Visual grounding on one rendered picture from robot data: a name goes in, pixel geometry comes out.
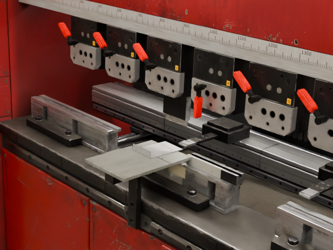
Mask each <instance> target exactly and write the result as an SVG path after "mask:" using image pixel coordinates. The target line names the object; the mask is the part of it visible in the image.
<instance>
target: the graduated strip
mask: <svg viewBox="0 0 333 250"><path fill-rule="evenodd" d="M46 1H51V2H55V3H59V4H63V5H67V6H71V7H75V8H79V9H83V10H87V11H91V12H96V13H100V14H104V15H108V16H112V17H116V18H120V19H125V20H129V21H133V22H137V23H141V24H145V25H149V26H154V27H158V28H162V29H166V30H170V31H174V32H178V33H182V34H186V35H190V36H195V37H199V38H203V39H207V40H211V41H215V42H219V43H224V44H228V45H232V46H236V47H240V48H244V49H248V50H253V51H257V52H260V53H264V54H269V55H273V56H277V57H281V58H285V59H289V60H293V61H298V62H302V63H307V64H311V65H315V66H319V67H323V68H328V69H332V70H333V56H331V55H326V54H322V53H317V52H313V51H309V50H305V49H300V48H296V47H291V46H287V45H282V44H278V43H273V42H269V41H264V40H260V39H255V38H251V37H246V36H242V35H237V34H233V33H228V32H224V31H220V30H216V29H211V28H207V27H202V26H198V25H193V24H189V23H184V22H180V21H175V20H171V19H166V18H162V17H157V16H153V15H148V14H144V13H140V12H135V11H131V10H127V9H122V8H118V7H113V6H109V5H104V4H100V3H95V2H91V1H86V0H46Z"/></svg>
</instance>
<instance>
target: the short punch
mask: <svg viewBox="0 0 333 250"><path fill-rule="evenodd" d="M190 112H191V96H189V97H184V98H181V97H176V98H173V97H170V96H167V95H164V103H163V113H165V119H167V120H170V121H172V122H175V123H178V124H180V125H183V126H186V127H188V121H189V120H190Z"/></svg>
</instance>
